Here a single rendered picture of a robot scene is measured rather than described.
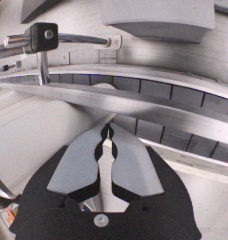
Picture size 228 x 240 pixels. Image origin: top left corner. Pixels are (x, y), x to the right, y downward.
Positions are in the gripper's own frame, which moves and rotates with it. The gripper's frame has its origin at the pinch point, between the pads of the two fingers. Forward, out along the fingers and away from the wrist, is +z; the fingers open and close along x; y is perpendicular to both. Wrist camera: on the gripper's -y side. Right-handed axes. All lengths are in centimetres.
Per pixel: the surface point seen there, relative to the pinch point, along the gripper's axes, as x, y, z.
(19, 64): -26.6, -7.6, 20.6
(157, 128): 6.2, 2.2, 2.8
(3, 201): -34.3, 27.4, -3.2
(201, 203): 24.0, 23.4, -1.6
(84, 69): -4.0, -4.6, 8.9
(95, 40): -2.1, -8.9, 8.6
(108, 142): -0.1, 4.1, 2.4
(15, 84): -15.1, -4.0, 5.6
